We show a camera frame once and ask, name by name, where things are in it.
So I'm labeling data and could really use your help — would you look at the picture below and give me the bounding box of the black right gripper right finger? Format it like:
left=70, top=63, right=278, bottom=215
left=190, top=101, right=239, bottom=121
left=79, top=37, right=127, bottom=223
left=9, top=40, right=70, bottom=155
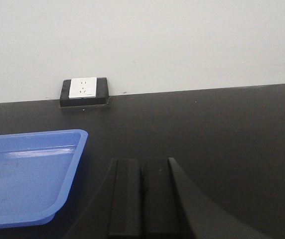
left=142, top=158, right=257, bottom=239

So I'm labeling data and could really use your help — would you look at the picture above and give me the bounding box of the blue plastic tray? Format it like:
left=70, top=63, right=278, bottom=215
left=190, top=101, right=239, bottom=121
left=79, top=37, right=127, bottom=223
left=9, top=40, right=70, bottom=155
left=0, top=129, right=88, bottom=229

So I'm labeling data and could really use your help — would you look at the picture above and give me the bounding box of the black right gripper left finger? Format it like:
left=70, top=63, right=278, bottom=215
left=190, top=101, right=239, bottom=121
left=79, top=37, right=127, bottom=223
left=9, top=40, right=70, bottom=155
left=65, top=159, right=141, bottom=239

